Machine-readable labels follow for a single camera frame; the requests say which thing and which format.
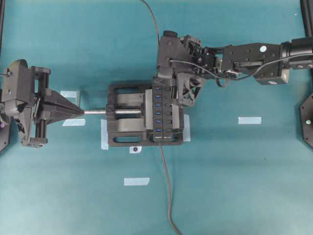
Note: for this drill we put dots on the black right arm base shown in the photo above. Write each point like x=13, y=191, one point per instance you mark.
x=306, y=115

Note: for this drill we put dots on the blue tape strip upper left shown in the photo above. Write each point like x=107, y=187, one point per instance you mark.
x=73, y=96

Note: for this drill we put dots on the black multi-port USB hub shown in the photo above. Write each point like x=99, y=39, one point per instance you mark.
x=162, y=114

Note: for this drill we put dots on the blue tape strip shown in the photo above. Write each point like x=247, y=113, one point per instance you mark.
x=138, y=181
x=73, y=96
x=249, y=120

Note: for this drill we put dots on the blue tape strip mid left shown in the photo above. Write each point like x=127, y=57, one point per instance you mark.
x=74, y=122

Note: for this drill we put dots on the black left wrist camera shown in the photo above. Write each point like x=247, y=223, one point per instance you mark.
x=18, y=88

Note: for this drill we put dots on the blue tape strip right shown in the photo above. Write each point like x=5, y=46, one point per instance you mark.
x=249, y=120

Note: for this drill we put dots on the silver vise lead screw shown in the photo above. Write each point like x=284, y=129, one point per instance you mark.
x=116, y=112

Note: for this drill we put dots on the blue tape vise left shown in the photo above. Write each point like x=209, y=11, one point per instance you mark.
x=104, y=135

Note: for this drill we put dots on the black frame rail left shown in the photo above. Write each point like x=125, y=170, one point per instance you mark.
x=2, y=12

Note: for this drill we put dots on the black frame rail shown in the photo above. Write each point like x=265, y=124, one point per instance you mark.
x=307, y=16
x=2, y=12

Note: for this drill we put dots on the blue tape vise right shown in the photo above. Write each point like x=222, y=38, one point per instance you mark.
x=186, y=131

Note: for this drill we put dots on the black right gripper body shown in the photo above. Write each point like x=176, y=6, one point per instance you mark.
x=202, y=61

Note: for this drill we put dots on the black bench vise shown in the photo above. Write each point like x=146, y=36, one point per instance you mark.
x=137, y=130

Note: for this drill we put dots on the blue tape vise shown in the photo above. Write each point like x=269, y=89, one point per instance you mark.
x=104, y=135
x=186, y=131

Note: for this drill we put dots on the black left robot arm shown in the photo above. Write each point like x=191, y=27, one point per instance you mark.
x=24, y=120

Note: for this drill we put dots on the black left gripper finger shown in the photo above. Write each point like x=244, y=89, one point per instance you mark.
x=56, y=116
x=52, y=97

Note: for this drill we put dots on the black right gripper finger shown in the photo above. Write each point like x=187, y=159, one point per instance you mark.
x=164, y=81
x=189, y=86

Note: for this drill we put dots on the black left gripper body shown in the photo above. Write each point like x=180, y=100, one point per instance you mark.
x=42, y=75

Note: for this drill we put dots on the black frame rail right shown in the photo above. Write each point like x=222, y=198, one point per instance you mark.
x=307, y=16

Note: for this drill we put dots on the blue tape strip bottom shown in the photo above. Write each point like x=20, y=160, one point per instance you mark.
x=138, y=181

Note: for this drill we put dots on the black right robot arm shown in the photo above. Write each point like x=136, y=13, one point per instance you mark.
x=268, y=64

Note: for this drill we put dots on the small round marker sticker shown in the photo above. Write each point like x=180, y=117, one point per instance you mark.
x=135, y=149

